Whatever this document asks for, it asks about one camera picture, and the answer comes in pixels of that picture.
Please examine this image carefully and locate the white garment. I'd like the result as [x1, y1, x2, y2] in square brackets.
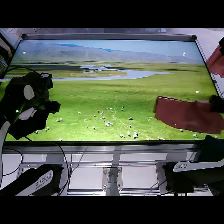
[212, 73, 224, 98]

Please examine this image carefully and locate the black cable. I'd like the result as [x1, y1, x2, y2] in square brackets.
[24, 135, 73, 197]

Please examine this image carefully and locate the silver frame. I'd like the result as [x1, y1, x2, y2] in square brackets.
[0, 141, 224, 197]

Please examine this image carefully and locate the red garment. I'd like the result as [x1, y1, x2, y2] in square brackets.
[206, 44, 224, 78]

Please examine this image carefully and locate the red-brown garment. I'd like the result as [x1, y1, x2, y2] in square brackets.
[153, 95, 224, 135]

